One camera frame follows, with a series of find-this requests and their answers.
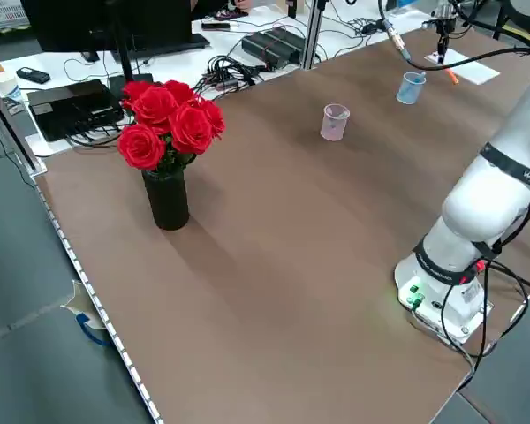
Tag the aluminium frame post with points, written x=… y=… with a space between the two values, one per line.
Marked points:
x=313 y=35

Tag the translucent pink cup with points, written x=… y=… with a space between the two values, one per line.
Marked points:
x=342 y=132

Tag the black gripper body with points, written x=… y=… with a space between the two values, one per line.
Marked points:
x=443 y=27

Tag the white clipboard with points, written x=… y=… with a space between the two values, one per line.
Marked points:
x=472 y=68

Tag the pink purple packet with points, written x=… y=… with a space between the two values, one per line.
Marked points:
x=224 y=15

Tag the black vase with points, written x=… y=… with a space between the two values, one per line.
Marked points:
x=168 y=203

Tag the black monitor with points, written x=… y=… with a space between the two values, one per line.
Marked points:
x=70 y=22

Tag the aluminium corner frame rail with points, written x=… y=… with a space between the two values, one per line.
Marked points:
x=13 y=128

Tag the white side table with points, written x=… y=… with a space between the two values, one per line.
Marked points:
x=168 y=66

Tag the black finned electronics box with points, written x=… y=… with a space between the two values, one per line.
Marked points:
x=271 y=46

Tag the white plastic basket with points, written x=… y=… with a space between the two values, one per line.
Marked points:
x=6 y=11

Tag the white and blue bag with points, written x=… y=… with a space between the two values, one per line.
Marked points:
x=86 y=318

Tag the black rectangular gadget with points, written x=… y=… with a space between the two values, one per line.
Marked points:
x=218 y=25

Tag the brown cardboard box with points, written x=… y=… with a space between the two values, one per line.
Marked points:
x=285 y=3

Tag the black keyboard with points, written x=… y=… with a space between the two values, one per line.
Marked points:
x=176 y=44

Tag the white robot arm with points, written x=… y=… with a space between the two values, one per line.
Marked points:
x=444 y=6
x=481 y=207

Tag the black monitor stand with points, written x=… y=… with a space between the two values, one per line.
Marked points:
x=124 y=62

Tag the black remote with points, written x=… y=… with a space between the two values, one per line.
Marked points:
x=33 y=74

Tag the translucent blue cup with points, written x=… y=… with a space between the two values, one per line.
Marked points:
x=406 y=97

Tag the red rose bouquet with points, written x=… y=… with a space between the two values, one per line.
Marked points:
x=159 y=115

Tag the white paper cup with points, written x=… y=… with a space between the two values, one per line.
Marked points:
x=6 y=86

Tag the black flat electronics box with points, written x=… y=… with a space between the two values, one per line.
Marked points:
x=70 y=106

